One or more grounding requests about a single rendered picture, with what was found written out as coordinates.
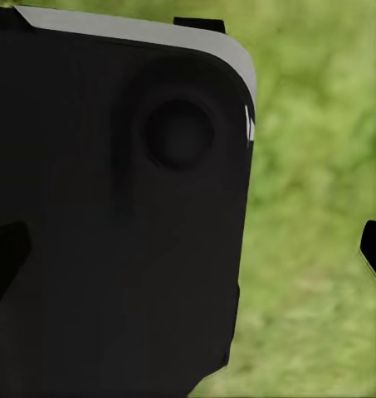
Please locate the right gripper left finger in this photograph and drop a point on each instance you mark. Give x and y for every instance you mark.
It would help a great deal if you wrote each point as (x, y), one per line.
(15, 247)

